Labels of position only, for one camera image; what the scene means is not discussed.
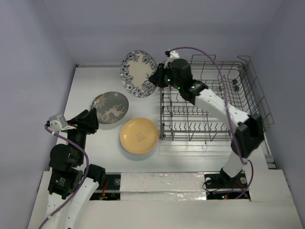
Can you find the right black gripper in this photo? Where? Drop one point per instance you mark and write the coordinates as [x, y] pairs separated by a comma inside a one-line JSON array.
[[161, 77]]

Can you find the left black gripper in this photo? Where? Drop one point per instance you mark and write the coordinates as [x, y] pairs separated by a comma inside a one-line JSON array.
[[93, 122]]

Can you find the blue patterned plate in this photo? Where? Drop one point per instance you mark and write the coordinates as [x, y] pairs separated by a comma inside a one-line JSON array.
[[136, 68]]

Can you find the grey plate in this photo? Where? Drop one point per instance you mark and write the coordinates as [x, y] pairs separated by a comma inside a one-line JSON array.
[[112, 107]]

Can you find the yellow plate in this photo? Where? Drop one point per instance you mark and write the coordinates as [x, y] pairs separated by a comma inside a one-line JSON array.
[[139, 132]]

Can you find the white plate with floral face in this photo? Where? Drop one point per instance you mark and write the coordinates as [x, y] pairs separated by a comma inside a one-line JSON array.
[[95, 102]]

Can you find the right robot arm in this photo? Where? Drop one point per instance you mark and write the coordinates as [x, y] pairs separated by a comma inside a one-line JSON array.
[[247, 130]]

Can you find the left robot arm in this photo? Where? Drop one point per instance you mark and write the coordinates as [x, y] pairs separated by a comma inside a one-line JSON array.
[[73, 178]]

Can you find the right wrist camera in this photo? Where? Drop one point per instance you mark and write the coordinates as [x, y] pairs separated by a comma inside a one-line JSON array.
[[171, 56]]

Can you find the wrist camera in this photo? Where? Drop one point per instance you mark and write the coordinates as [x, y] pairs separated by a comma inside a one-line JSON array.
[[58, 123], [171, 56]]

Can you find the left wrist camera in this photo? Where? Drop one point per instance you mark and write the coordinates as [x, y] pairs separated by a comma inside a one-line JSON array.
[[58, 123]]

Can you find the metal wire dish rack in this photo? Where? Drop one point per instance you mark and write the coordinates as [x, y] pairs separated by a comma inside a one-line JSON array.
[[237, 80]]

